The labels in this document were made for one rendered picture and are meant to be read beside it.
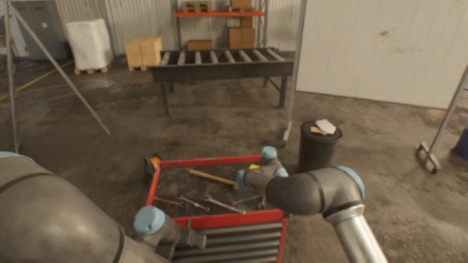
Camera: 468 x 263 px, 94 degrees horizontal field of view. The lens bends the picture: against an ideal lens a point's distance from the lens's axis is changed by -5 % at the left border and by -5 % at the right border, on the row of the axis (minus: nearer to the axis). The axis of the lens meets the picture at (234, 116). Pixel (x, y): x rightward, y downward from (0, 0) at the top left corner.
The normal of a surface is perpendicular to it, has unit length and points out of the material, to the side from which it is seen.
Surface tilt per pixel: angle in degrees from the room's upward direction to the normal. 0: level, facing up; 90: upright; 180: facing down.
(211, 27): 90
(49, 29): 90
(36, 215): 41
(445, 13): 90
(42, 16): 90
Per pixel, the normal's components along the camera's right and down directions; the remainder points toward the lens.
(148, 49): 0.10, 0.47
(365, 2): -0.32, 0.44
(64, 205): 0.70, -0.65
